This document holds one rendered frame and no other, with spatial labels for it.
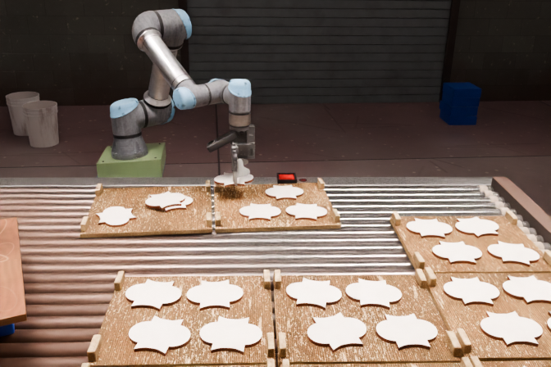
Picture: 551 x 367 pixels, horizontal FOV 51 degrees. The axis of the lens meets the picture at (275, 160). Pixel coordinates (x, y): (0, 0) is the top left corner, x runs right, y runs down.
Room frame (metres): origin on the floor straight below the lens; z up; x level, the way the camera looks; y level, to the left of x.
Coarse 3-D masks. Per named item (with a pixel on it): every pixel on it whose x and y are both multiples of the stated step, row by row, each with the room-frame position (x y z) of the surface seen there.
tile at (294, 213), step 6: (300, 204) 1.80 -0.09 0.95; (306, 204) 1.81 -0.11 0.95; (312, 204) 1.81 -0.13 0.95; (288, 210) 1.76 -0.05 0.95; (294, 210) 1.76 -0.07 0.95; (300, 210) 1.76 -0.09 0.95; (306, 210) 1.76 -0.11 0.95; (312, 210) 1.76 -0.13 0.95; (318, 210) 1.76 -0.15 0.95; (324, 210) 1.76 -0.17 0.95; (294, 216) 1.72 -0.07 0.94; (300, 216) 1.71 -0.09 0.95; (306, 216) 1.71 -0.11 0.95; (312, 216) 1.71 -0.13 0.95; (318, 216) 1.72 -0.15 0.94; (324, 216) 1.73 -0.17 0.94
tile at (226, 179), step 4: (224, 172) 1.94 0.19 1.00; (216, 176) 1.90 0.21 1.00; (220, 176) 1.90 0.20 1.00; (224, 176) 1.90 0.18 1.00; (228, 176) 1.90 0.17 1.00; (232, 176) 1.90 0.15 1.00; (244, 176) 1.90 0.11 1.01; (248, 176) 1.90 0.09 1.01; (252, 176) 1.90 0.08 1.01; (216, 180) 1.87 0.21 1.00; (220, 180) 1.87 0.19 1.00; (224, 180) 1.86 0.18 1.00; (228, 180) 1.86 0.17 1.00; (232, 180) 1.86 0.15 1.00; (240, 180) 1.86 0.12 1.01; (244, 180) 1.86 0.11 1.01; (248, 180) 1.86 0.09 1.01; (252, 180) 1.87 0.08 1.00; (220, 184) 1.85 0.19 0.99; (224, 184) 1.85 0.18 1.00; (228, 184) 1.83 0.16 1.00; (232, 184) 1.84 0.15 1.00; (240, 184) 1.84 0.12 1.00
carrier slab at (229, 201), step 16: (224, 192) 1.92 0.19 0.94; (240, 192) 1.92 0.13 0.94; (256, 192) 1.92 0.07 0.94; (304, 192) 1.93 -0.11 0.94; (320, 192) 1.93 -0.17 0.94; (224, 208) 1.78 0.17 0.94; (240, 208) 1.78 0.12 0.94; (224, 224) 1.66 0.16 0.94; (240, 224) 1.66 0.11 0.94; (256, 224) 1.66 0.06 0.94; (272, 224) 1.66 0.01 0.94; (288, 224) 1.67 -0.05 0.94; (304, 224) 1.67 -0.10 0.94; (320, 224) 1.67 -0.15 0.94; (336, 224) 1.68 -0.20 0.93
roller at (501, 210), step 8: (504, 208) 1.85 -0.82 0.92; (0, 216) 1.74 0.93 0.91; (8, 216) 1.74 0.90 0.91; (16, 216) 1.74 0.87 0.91; (24, 216) 1.74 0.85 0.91; (32, 216) 1.74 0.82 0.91; (40, 216) 1.74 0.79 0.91; (48, 216) 1.74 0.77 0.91; (56, 216) 1.75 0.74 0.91; (64, 216) 1.75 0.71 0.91; (72, 216) 1.75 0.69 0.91; (80, 216) 1.75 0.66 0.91
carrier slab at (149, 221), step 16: (112, 192) 1.90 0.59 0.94; (128, 192) 1.90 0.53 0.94; (144, 192) 1.90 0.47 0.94; (160, 192) 1.90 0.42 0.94; (176, 192) 1.91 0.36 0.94; (192, 192) 1.91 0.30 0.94; (96, 208) 1.76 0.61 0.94; (128, 208) 1.76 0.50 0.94; (144, 208) 1.77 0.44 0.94; (192, 208) 1.77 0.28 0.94; (208, 208) 1.78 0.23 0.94; (96, 224) 1.64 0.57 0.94; (128, 224) 1.64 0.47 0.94; (144, 224) 1.65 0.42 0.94; (160, 224) 1.65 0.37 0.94; (176, 224) 1.65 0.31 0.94; (192, 224) 1.65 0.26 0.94
